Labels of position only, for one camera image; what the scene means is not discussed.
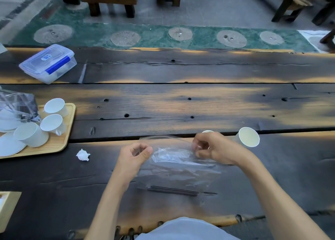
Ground clear container with blue clips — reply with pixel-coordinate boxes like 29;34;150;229
18;44;77;85

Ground light wooden box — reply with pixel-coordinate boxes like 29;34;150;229
0;191;22;233

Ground crumpled clear plastic wrap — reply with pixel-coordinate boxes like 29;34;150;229
0;89;42;123

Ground white round plate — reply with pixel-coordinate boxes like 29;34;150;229
0;109;23;133
0;132;27;157

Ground dark thin sticks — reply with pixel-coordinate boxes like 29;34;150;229
147;186;218;196

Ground green carpet strip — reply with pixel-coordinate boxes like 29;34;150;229
8;1;321;54

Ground clear plastic bag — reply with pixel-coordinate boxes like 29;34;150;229
136;135;223;193

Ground light wooden tray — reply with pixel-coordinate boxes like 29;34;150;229
0;103;76;159

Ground dark wooden furniture leg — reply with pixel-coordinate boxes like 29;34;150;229
319;28;335;45
311;0;335;26

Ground white handled cup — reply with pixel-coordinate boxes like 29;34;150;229
40;114;67;136
44;98;69;118

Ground person's left forearm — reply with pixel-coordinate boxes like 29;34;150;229
84;169;137;240

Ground person's left hand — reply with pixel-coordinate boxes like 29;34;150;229
115;142;154;183

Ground person's right forearm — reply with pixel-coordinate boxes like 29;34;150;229
234;149;331;240

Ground person's white shirt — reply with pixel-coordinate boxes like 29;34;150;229
135;217;240;240

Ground long dark wooden bench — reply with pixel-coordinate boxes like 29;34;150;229
245;0;314;23

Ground round stone paver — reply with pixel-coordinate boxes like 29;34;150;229
168;27;193;41
110;30;141;47
216;30;247;48
259;31;285;45
33;24;74;44

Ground person's right hand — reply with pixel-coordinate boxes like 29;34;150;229
192;132;250;166

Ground crumpled white tissue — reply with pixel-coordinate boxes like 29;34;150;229
76;149;91;162

